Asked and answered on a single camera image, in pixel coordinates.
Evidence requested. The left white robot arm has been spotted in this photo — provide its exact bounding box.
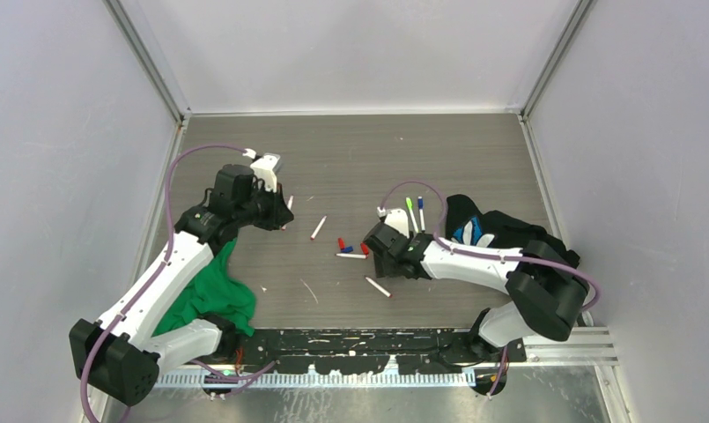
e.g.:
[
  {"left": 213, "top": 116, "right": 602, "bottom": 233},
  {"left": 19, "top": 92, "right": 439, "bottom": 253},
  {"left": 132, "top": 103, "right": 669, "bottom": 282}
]
[{"left": 69, "top": 154, "right": 293, "bottom": 406}]

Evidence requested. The black daisy cloth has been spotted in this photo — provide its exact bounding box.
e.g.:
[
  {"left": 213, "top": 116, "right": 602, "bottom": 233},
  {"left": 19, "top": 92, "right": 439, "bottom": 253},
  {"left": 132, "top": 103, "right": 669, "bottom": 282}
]
[{"left": 445, "top": 194, "right": 580, "bottom": 268}]

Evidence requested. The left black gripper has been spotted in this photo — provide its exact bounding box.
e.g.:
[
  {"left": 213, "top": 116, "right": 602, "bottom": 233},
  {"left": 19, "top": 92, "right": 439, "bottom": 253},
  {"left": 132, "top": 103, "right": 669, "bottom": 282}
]
[{"left": 234, "top": 180, "right": 292, "bottom": 232}]

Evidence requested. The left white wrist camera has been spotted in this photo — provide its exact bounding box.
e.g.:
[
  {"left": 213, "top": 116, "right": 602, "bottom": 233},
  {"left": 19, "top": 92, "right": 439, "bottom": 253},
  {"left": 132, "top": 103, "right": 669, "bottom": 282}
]
[{"left": 243, "top": 149, "right": 282, "bottom": 193}]

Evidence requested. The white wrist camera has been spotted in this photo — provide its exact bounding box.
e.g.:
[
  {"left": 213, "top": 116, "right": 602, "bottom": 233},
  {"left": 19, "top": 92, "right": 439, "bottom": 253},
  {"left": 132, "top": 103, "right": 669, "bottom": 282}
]
[
  {"left": 377, "top": 206, "right": 410, "bottom": 238},
  {"left": 243, "top": 149, "right": 282, "bottom": 193}
]

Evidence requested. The green cloth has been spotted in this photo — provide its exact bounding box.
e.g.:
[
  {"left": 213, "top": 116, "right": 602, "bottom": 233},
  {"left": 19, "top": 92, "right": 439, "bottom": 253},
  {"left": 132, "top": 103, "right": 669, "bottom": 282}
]
[{"left": 152, "top": 240, "right": 256, "bottom": 337}]

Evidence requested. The green white pen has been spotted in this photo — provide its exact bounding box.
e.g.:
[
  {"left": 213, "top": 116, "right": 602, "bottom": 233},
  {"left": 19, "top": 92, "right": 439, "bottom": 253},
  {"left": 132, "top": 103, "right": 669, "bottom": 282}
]
[{"left": 408, "top": 208, "right": 420, "bottom": 234}]

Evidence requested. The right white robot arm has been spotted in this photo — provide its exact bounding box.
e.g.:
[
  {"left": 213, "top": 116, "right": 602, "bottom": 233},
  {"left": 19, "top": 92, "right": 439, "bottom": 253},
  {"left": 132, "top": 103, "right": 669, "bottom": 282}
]
[{"left": 364, "top": 222, "right": 590, "bottom": 362}]

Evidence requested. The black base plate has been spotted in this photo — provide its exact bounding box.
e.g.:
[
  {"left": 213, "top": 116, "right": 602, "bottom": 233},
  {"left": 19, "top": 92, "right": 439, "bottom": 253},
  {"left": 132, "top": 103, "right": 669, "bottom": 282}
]
[{"left": 198, "top": 328, "right": 500, "bottom": 375}]

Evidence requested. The slotted cable duct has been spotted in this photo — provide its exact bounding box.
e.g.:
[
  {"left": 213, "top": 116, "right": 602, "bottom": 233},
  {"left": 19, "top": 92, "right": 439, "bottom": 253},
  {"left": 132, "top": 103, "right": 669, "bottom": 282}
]
[{"left": 155, "top": 368, "right": 476, "bottom": 389}]

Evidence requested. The blue capped white pen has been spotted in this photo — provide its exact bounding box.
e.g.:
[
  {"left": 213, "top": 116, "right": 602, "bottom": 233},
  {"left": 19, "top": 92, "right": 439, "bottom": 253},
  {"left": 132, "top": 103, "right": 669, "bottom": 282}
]
[{"left": 417, "top": 197, "right": 426, "bottom": 233}]

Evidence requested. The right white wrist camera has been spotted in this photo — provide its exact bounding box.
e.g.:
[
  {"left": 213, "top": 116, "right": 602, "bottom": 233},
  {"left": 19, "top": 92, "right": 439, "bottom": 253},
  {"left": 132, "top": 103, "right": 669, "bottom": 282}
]
[{"left": 377, "top": 206, "right": 410, "bottom": 238}]

